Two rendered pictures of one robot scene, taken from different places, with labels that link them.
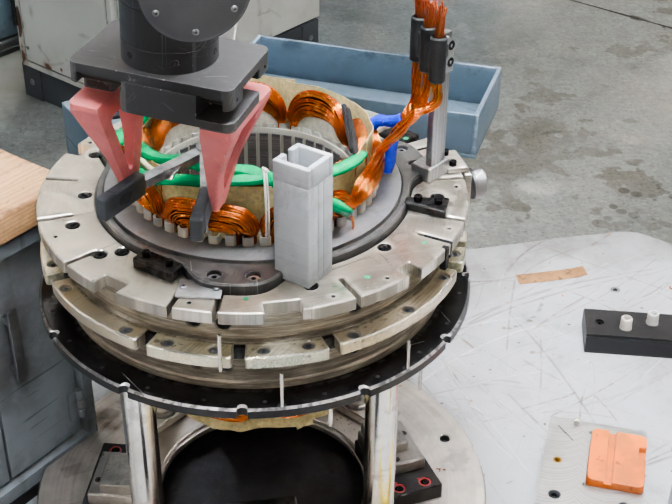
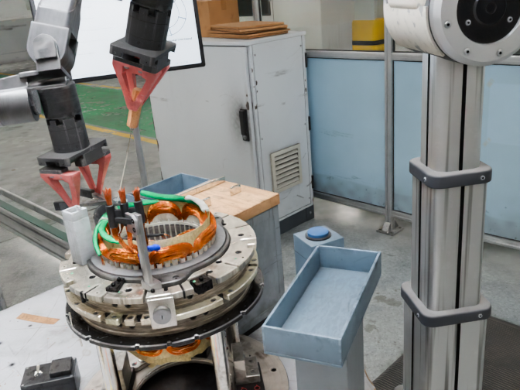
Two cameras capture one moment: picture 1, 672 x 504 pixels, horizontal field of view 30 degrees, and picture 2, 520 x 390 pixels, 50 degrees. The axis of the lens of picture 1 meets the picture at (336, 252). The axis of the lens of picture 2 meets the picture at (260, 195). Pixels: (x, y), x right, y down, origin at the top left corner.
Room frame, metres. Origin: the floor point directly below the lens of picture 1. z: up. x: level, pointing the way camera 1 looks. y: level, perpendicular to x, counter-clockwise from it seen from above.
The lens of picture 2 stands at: (1.10, -0.75, 1.49)
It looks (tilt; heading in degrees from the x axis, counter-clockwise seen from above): 21 degrees down; 98
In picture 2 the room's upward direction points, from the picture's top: 5 degrees counter-clockwise
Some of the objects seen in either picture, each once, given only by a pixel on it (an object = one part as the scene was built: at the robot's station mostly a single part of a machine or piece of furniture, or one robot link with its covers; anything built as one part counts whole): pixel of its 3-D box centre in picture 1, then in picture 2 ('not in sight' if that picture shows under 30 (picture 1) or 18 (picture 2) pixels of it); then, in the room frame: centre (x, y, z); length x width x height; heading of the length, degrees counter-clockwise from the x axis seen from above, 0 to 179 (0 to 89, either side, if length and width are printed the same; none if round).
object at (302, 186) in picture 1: (305, 216); (79, 235); (0.70, 0.02, 1.14); 0.03 x 0.03 x 0.09; 57
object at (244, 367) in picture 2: not in sight; (245, 362); (0.93, 0.08, 0.85); 0.06 x 0.04 x 0.05; 103
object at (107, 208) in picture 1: (121, 196); (86, 192); (0.67, 0.13, 1.17); 0.04 x 0.01 x 0.02; 150
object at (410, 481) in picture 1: (397, 467); not in sight; (0.82, -0.06, 0.81); 0.08 x 0.05 x 0.01; 21
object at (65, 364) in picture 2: not in sight; (50, 379); (0.55, 0.09, 0.81); 0.10 x 0.06 x 0.06; 18
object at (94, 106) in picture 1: (147, 127); (86, 173); (0.69, 0.12, 1.21); 0.07 x 0.07 x 0.09; 73
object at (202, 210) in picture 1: (201, 213); (66, 205); (0.66, 0.08, 1.17); 0.04 x 0.01 x 0.02; 176
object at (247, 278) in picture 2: not in sight; (239, 281); (0.95, 0.01, 1.05); 0.09 x 0.04 x 0.01; 57
